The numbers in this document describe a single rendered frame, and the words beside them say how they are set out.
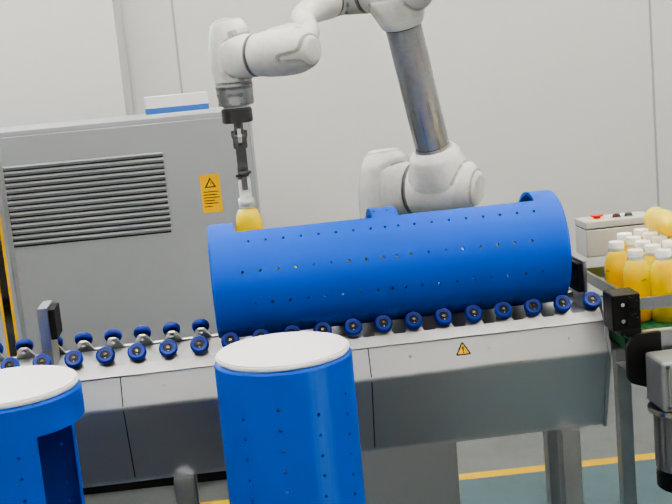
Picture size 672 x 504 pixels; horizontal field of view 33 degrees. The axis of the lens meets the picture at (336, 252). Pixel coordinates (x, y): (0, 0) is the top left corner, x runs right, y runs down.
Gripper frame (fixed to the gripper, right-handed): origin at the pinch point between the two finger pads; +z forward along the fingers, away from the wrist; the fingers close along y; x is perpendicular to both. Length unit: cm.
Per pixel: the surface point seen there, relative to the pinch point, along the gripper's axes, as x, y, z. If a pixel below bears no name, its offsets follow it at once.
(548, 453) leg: 73, -5, 79
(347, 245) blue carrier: 22.8, 12.1, 14.6
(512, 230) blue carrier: 63, 12, 15
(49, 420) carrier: -42, 67, 33
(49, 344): -51, 5, 32
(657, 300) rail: 95, 21, 35
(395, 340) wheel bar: 32, 12, 39
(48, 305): -51, 2, 23
